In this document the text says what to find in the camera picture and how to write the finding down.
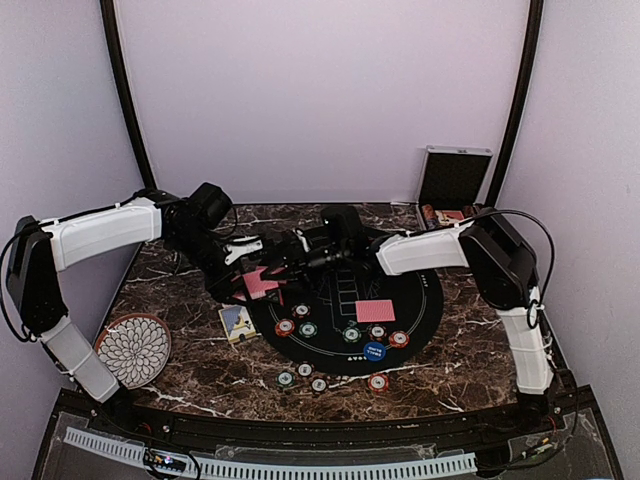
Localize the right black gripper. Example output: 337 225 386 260
262 239 351 292

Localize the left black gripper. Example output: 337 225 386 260
169 226 253 306

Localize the red playing card deck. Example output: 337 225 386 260
242 267 282 304

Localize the green poker chip stack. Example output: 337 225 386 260
276 371 295 388

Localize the blue small blind button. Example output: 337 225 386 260
363 341 387 362

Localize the red poker chip stack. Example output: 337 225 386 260
367 373 390 393

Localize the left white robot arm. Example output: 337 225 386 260
1 183 266 436

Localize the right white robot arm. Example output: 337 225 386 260
263 206 553 434

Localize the yellow playing card box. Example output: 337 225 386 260
218 305 257 344

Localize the round black poker mat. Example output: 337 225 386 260
250 268 444 376

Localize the floral ceramic plate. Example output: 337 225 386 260
94 313 171 390

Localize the aluminium poker chip case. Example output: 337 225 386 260
415 145 493 230

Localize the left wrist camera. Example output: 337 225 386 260
223 236 263 265

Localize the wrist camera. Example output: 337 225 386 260
320 205 368 255
223 236 263 265

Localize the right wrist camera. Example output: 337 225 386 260
320 205 368 255

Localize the white slotted cable duct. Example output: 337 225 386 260
63 427 477 479

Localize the left black frame post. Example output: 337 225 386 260
99 0 157 189

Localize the black frame post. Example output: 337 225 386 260
485 0 545 207
99 0 157 189

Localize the right black frame post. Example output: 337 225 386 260
485 0 545 207

